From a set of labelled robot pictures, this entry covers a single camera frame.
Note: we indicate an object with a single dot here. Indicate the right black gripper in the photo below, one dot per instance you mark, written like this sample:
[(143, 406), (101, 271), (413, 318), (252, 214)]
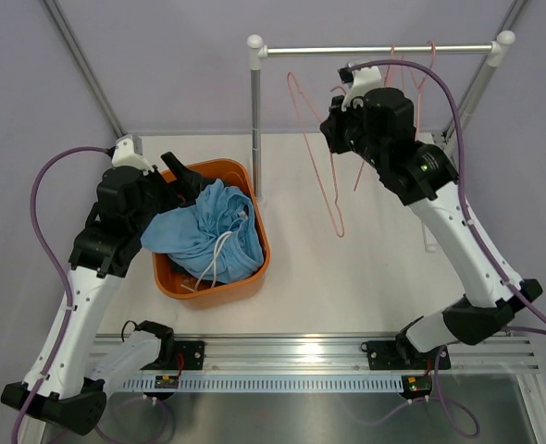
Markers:
[(333, 127)]

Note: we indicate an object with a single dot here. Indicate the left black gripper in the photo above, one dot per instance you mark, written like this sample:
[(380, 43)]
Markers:
[(173, 199)]

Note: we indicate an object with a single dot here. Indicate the pink hanger of green shorts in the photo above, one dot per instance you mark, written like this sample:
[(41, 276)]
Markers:
[(420, 85)]

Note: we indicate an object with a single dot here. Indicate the light blue shorts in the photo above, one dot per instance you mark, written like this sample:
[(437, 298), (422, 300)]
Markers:
[(214, 240)]

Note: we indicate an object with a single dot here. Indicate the pink hanger of navy shorts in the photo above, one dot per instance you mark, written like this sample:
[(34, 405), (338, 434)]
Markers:
[(393, 69)]

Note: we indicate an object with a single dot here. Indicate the pink hanger of blue shorts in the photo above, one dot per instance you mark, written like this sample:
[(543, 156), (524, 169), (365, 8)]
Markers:
[(319, 171)]

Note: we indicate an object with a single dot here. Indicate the dark navy shorts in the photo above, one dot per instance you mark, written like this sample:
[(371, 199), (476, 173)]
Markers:
[(180, 270)]

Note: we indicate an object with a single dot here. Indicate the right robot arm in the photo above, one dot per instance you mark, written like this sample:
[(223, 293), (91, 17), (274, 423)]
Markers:
[(429, 185)]

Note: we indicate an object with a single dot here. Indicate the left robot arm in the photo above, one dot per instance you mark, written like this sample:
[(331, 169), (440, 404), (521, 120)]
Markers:
[(59, 389)]

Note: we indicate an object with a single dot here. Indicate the orange plastic laundry basket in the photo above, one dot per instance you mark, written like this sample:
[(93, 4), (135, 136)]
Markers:
[(175, 284)]

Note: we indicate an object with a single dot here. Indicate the white metal clothes rack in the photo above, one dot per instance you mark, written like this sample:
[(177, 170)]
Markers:
[(494, 52)]

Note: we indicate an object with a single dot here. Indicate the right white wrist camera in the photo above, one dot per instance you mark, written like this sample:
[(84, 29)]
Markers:
[(360, 82)]

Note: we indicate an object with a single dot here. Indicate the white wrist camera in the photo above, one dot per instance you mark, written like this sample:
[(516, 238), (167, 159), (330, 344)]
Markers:
[(360, 82), (128, 152)]

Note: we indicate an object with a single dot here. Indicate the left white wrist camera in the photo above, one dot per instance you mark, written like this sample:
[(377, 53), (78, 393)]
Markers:
[(128, 152)]

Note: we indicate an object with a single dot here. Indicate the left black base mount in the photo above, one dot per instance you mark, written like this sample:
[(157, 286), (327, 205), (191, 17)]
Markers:
[(189, 353)]

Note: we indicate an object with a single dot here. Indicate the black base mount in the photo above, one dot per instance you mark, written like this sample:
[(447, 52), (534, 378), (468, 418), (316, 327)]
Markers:
[(189, 353), (384, 355)]

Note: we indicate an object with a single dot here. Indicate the slotted grey cable duct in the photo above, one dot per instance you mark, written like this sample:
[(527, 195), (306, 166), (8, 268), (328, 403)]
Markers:
[(277, 384)]

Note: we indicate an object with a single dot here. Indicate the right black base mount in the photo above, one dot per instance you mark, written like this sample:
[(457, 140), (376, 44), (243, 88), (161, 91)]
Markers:
[(384, 355)]

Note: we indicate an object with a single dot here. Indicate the aluminium rail frame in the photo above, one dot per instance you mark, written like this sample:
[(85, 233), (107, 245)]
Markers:
[(345, 353)]

